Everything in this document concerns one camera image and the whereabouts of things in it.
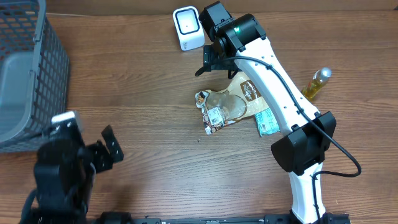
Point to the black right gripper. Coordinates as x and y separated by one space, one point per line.
215 61

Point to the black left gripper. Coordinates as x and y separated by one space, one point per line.
94 156

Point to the brown labelled food package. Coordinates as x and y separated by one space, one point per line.
240 100

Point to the white green snack package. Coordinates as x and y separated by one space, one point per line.
266 122

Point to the yellow oil bottle silver cap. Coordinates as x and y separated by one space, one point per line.
318 81

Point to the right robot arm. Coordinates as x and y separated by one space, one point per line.
306 132

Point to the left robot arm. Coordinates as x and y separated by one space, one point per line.
65 174

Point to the white barcode scanner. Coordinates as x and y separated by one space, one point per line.
189 29

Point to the grey plastic mesh basket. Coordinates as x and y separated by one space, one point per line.
35 71

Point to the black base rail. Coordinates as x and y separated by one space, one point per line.
124 217

